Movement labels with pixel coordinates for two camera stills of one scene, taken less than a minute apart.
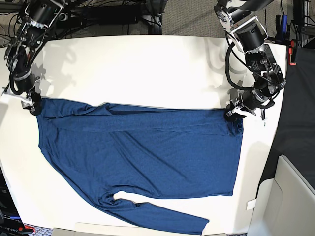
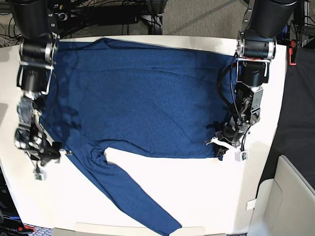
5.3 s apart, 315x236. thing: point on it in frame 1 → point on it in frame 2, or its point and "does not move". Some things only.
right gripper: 251,99 → 231,132
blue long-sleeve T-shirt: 146,152 → 105,94
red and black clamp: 293,52 does not move
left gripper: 24,82 → 32,140
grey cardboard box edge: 61,232 does not move
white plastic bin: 284,206 does not move
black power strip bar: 117,19 does not move
